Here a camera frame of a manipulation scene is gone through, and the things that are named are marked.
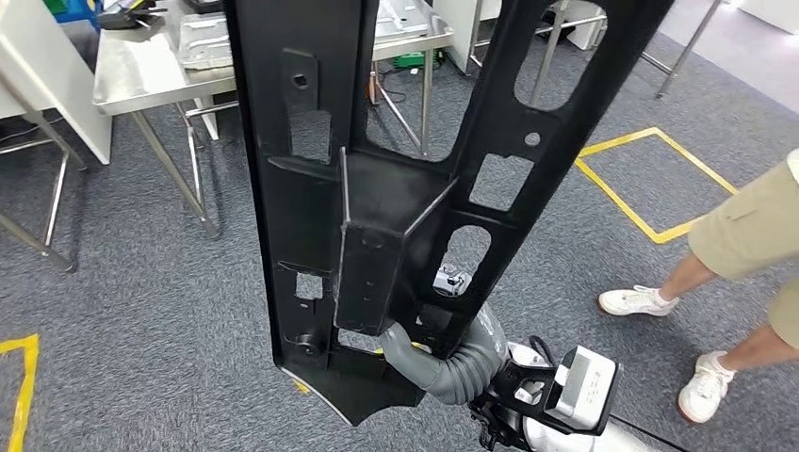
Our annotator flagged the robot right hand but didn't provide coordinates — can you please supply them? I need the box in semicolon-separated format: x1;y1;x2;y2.
379;265;472;393

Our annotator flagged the black plastic frame part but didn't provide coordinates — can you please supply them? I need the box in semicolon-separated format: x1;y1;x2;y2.
223;0;677;428

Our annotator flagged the stainless steel workbench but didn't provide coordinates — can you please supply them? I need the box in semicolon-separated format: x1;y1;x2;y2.
91;0;456;241

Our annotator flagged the blue steel shelf rack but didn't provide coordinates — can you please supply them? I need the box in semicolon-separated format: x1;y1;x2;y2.
41;0;105;31

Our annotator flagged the yellow floor tape square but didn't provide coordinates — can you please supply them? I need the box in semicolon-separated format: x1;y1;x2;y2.
573;126;741;246

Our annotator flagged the green plastic crate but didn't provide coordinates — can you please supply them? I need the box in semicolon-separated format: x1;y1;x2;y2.
391;51;446;71

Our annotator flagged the white cabinet panel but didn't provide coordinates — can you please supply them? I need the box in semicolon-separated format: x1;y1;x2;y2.
432;0;504;74

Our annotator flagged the person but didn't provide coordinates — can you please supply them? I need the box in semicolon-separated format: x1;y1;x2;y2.
595;148;799;426

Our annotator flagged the silver stamped metal plate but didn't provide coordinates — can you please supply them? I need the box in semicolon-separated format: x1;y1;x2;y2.
177;0;433;72

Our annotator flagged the stainless steel table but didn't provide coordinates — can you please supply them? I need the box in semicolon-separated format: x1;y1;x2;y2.
466;0;726;101

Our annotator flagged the white desk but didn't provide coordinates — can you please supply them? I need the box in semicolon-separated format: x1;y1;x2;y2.
0;0;115;274

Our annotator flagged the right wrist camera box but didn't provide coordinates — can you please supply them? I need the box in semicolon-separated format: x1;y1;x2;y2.
543;345;624;437

